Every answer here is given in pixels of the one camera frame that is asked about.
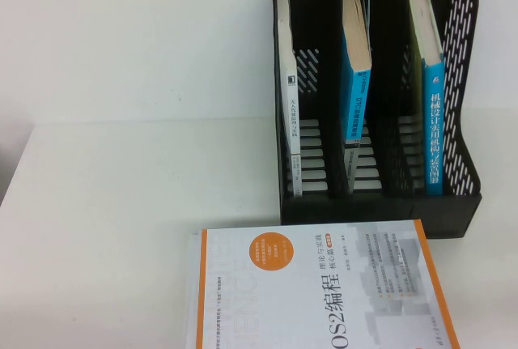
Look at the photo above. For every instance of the yellow-green mechanical design book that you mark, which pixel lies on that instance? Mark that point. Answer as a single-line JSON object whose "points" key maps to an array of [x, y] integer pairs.
{"points": [[435, 130]]}

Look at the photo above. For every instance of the white spine book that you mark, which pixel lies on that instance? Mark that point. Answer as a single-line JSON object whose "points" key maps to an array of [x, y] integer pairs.
{"points": [[293, 122]]}

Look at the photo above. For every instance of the blue spine book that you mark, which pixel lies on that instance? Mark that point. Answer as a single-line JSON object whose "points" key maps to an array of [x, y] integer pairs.
{"points": [[358, 106]]}

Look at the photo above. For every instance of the black plastic book stand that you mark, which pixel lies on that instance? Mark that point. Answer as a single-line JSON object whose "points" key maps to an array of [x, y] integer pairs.
{"points": [[364, 211]]}

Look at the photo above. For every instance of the white orange ROS2 book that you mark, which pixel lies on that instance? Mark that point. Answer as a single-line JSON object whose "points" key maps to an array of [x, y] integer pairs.
{"points": [[303, 284]]}

